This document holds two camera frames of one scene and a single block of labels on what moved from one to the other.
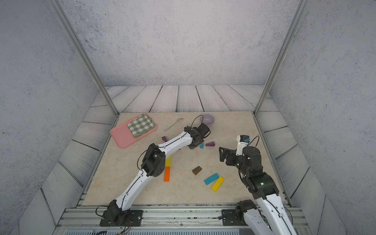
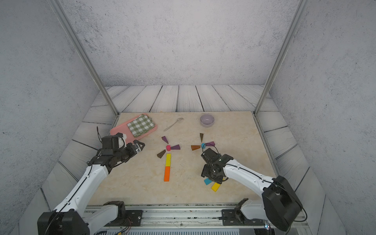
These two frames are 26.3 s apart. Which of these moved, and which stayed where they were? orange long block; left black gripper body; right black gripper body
Moved: left black gripper body; right black gripper body
Stayed: orange long block
